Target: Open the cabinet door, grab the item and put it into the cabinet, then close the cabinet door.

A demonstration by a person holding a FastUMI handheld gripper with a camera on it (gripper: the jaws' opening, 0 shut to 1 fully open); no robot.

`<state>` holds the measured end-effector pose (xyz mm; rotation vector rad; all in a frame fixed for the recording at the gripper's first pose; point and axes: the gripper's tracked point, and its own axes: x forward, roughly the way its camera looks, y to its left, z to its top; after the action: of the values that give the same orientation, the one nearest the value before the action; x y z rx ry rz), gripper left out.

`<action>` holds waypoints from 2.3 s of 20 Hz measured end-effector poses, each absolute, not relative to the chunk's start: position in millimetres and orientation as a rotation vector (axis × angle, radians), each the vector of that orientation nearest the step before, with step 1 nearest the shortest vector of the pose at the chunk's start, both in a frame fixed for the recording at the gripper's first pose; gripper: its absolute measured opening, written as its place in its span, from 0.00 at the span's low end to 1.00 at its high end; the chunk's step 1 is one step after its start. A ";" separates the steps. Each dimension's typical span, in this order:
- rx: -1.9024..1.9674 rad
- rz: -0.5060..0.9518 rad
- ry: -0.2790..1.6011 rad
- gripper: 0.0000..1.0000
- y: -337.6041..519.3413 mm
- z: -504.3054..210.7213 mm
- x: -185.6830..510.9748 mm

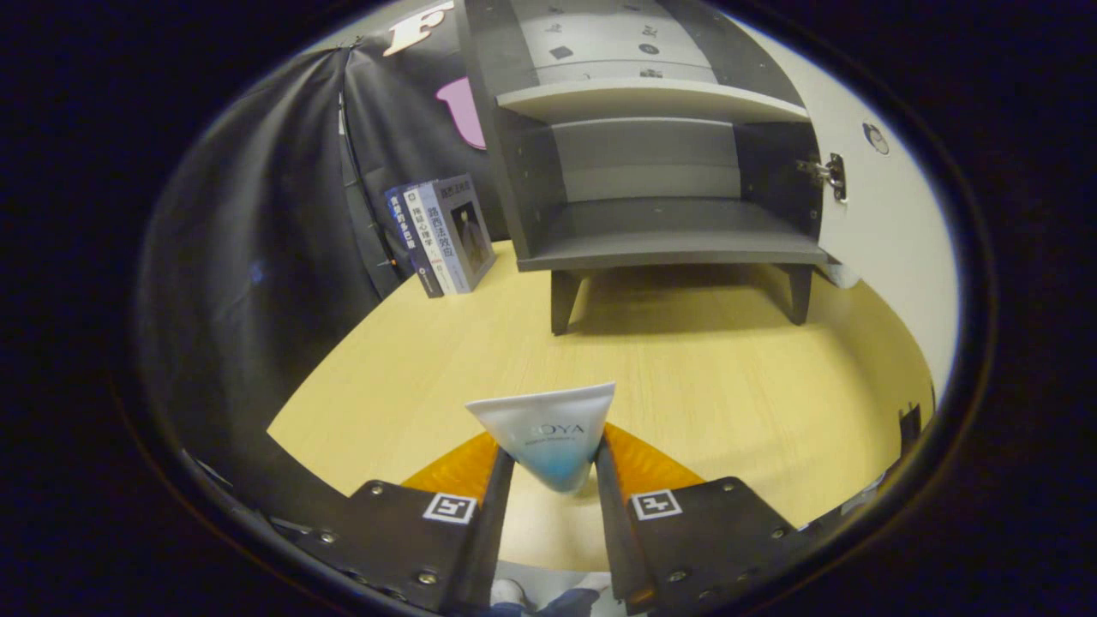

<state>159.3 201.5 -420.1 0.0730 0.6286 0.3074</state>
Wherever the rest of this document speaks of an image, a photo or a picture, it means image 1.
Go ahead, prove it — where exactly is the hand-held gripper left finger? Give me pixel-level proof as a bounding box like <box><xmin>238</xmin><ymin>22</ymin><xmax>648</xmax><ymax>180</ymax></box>
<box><xmin>270</xmin><ymin>428</ymin><xmax>515</xmax><ymax>614</ymax></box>

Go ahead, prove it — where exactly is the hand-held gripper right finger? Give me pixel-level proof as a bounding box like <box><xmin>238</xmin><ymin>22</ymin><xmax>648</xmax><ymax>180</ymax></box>
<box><xmin>594</xmin><ymin>422</ymin><xmax>811</xmax><ymax>616</ymax></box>

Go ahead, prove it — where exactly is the white and blue tube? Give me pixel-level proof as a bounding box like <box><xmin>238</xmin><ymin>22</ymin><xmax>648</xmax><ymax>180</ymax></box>
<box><xmin>465</xmin><ymin>381</ymin><xmax>616</xmax><ymax>494</ymax></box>

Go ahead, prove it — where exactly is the white cabinet door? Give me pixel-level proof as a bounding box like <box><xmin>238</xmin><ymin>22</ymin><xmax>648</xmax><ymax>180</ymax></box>
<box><xmin>728</xmin><ymin>13</ymin><xmax>959</xmax><ymax>404</ymax></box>

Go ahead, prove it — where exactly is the person's blue trouser leg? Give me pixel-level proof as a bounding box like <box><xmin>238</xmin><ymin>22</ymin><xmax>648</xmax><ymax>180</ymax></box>
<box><xmin>536</xmin><ymin>585</ymin><xmax>611</xmax><ymax>617</ymax></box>

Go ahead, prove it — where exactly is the white spine book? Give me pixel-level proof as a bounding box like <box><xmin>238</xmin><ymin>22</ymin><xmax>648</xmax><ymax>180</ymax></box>
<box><xmin>403</xmin><ymin>182</ymin><xmax>464</xmax><ymax>296</ymax></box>

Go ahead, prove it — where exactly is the grey cover book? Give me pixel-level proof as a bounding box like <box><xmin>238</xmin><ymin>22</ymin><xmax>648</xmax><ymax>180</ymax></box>
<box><xmin>426</xmin><ymin>175</ymin><xmax>498</xmax><ymax>294</ymax></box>

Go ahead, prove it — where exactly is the grey cabinet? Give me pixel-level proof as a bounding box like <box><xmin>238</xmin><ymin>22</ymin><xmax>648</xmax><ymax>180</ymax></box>
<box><xmin>454</xmin><ymin>0</ymin><xmax>828</xmax><ymax>337</ymax></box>

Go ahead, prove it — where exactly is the black backdrop cloth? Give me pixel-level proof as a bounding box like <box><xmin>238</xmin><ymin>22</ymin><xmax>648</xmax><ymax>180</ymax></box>
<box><xmin>137</xmin><ymin>0</ymin><xmax>515</xmax><ymax>532</ymax></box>

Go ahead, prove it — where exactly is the metal door hinge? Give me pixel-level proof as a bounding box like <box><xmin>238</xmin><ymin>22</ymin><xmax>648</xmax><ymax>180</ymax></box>
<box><xmin>795</xmin><ymin>153</ymin><xmax>849</xmax><ymax>205</ymax></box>

